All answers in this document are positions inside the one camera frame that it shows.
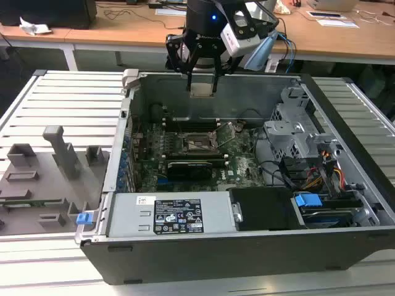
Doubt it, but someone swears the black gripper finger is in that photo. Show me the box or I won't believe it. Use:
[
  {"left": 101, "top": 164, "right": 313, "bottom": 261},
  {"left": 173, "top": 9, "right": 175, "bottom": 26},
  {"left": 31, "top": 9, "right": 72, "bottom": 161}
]
[
  {"left": 165, "top": 33, "right": 200, "bottom": 93},
  {"left": 211, "top": 46, "right": 240, "bottom": 93}
]

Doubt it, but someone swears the silver CPU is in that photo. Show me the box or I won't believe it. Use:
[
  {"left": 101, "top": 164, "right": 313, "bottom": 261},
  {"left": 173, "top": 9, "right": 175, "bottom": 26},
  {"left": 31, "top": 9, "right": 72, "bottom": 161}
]
[{"left": 189, "top": 83, "right": 215, "bottom": 99}]

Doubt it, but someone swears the metal socket cover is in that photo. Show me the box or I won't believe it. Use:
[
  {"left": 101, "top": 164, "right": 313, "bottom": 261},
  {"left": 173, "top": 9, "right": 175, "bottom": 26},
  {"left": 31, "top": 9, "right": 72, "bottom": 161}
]
[{"left": 209, "top": 121, "right": 241, "bottom": 149}]

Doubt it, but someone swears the black RAM slot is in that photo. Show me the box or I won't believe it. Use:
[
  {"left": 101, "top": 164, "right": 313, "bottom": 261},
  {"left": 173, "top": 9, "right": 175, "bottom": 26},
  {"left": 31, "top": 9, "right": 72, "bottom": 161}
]
[
  {"left": 165, "top": 158, "right": 230, "bottom": 169},
  {"left": 162, "top": 153, "right": 229, "bottom": 161},
  {"left": 162, "top": 122, "right": 220, "bottom": 132},
  {"left": 162, "top": 116, "right": 220, "bottom": 125}
]

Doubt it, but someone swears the CPU socket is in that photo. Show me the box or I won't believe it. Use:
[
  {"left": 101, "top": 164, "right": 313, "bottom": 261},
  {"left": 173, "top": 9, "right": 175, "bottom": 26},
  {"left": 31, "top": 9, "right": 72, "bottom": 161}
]
[{"left": 178, "top": 131, "right": 223, "bottom": 157}]

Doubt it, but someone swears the wooden desk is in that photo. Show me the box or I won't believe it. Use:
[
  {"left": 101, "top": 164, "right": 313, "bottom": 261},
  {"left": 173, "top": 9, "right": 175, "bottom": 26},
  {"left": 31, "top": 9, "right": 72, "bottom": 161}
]
[{"left": 0, "top": 0, "right": 395, "bottom": 72}]

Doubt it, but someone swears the beige crumpled bag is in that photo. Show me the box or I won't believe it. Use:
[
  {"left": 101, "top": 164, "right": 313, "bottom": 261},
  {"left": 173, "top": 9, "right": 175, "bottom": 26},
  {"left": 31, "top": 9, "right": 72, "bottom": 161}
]
[{"left": 276, "top": 0, "right": 293, "bottom": 15}]

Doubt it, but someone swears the silver drive cage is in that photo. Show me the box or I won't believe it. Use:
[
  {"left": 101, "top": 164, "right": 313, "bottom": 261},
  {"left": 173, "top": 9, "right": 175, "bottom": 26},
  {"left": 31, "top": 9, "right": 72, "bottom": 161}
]
[{"left": 264, "top": 86, "right": 343, "bottom": 161}]

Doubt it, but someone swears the green motherboard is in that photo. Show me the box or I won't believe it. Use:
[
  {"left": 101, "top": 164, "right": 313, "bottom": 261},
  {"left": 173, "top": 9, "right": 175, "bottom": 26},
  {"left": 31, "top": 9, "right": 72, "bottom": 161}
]
[{"left": 129, "top": 121, "right": 269, "bottom": 194}]

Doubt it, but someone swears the flat tablet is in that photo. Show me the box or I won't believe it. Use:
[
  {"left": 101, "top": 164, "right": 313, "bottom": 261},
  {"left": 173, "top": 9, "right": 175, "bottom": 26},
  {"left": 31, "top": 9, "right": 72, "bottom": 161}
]
[{"left": 307, "top": 10, "right": 343, "bottom": 19}]

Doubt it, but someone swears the black graphics card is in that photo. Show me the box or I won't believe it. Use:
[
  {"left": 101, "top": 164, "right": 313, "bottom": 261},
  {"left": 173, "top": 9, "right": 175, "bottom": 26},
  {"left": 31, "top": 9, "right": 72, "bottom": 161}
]
[{"left": 166, "top": 160, "right": 214, "bottom": 181}]

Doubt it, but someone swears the white paper sheet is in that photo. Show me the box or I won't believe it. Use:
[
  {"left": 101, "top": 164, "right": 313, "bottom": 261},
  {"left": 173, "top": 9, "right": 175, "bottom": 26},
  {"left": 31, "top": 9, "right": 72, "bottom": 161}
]
[{"left": 317, "top": 18, "right": 360, "bottom": 28}]

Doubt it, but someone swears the silver laptop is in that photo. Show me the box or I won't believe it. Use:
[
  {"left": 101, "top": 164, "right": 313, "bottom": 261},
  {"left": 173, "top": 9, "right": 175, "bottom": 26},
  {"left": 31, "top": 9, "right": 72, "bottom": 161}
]
[{"left": 307, "top": 0, "right": 360, "bottom": 12}]

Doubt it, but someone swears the black computer box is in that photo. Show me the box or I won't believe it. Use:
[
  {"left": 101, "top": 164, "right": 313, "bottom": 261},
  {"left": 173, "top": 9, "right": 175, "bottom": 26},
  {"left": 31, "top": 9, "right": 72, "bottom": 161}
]
[{"left": 0, "top": 0, "right": 98, "bottom": 30}]

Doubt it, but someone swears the crumpled white paper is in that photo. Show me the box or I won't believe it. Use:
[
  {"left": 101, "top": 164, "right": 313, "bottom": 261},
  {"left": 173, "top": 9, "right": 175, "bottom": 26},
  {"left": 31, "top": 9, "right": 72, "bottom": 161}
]
[{"left": 19, "top": 17, "right": 52, "bottom": 36}]

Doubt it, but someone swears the black plastic shroud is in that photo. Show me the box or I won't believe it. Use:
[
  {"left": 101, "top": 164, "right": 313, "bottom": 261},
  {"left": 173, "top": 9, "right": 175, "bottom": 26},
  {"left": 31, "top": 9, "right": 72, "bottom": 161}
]
[{"left": 230, "top": 186, "right": 305, "bottom": 232}]

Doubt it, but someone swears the hard disk in blue carrier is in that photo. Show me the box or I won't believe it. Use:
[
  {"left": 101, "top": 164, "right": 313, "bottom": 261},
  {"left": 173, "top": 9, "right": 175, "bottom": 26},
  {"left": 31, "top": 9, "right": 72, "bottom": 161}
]
[{"left": 293, "top": 191, "right": 364, "bottom": 229}]

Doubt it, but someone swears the grey power supply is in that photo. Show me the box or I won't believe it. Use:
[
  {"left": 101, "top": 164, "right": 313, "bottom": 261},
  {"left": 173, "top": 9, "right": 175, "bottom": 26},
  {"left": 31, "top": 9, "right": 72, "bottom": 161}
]
[{"left": 106, "top": 192, "right": 235, "bottom": 238}]

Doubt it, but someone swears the grey parts rack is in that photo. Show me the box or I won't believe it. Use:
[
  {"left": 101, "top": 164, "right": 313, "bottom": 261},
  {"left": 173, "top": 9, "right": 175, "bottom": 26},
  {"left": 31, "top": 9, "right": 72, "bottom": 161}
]
[{"left": 0, "top": 125, "right": 112, "bottom": 235}]

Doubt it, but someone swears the blue case latch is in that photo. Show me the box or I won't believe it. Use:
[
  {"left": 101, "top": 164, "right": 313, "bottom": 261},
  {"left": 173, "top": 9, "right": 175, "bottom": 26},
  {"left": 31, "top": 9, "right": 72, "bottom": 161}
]
[{"left": 75, "top": 212, "right": 93, "bottom": 226}]

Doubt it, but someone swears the black open PC case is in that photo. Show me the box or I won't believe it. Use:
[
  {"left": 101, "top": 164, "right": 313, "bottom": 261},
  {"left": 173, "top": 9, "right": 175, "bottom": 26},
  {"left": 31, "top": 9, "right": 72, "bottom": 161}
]
[{"left": 79, "top": 68, "right": 395, "bottom": 285}]

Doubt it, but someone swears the green RAM stick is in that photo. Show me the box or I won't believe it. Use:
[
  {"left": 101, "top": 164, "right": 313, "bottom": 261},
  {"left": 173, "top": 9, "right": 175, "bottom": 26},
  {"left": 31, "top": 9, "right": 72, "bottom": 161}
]
[{"left": 0, "top": 199, "right": 64, "bottom": 207}]

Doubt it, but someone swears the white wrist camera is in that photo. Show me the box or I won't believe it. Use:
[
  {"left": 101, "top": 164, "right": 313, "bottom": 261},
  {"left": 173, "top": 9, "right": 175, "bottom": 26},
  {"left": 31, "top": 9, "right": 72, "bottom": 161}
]
[{"left": 220, "top": 10, "right": 263, "bottom": 59}]

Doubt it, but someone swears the grey case handle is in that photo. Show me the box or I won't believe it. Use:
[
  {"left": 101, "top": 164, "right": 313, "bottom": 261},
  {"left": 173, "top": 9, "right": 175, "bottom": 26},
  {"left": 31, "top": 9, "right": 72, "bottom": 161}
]
[{"left": 122, "top": 68, "right": 140, "bottom": 91}]

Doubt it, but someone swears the blue cable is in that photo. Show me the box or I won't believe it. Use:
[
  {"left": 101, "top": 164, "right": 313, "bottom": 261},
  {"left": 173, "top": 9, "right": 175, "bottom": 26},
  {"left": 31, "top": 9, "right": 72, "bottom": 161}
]
[{"left": 276, "top": 30, "right": 297, "bottom": 73}]

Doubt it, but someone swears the black cable bundle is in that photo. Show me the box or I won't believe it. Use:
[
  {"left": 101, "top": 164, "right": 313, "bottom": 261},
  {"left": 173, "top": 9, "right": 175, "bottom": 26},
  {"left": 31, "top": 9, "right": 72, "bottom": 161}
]
[{"left": 279, "top": 156, "right": 309, "bottom": 189}]

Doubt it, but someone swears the coloured power wire bundle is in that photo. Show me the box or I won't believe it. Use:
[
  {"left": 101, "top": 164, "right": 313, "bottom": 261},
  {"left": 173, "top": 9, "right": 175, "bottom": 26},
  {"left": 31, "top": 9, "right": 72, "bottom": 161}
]
[{"left": 304, "top": 147, "right": 345, "bottom": 191}]

